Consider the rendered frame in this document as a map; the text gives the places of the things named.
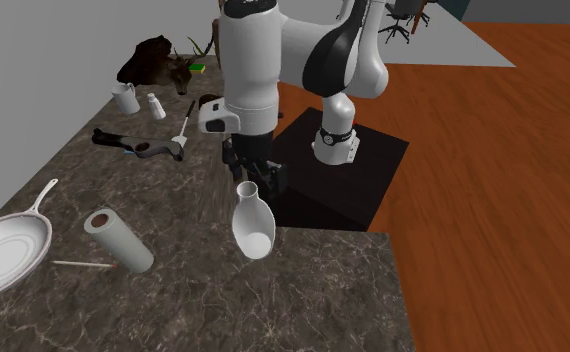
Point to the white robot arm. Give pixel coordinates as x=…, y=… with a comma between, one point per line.
x=251, y=63

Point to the white mug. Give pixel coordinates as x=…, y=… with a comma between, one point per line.
x=126, y=100

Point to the black office chair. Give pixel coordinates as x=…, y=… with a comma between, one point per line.
x=399, y=17

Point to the wooden matchstick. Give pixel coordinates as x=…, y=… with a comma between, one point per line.
x=82, y=264

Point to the white salt shaker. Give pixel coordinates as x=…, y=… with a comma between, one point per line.
x=156, y=107

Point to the white frying pan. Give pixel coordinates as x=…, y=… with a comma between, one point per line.
x=7, y=256

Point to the dark brown round thing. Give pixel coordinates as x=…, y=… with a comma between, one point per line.
x=209, y=99

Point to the black robot stand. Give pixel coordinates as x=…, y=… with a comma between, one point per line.
x=343, y=185

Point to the black and grey hand tool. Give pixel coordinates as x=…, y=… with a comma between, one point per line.
x=143, y=146

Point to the white paper towel roll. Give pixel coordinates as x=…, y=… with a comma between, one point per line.
x=119, y=241

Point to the green leafy plant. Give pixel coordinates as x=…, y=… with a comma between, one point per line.
x=202, y=48

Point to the white vase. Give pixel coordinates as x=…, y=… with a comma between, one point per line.
x=253, y=222

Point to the brown deer head figure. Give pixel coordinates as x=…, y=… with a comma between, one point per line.
x=148, y=63

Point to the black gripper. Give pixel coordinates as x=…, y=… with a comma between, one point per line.
x=252, y=145

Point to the green and yellow sponge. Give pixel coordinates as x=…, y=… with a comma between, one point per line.
x=197, y=68

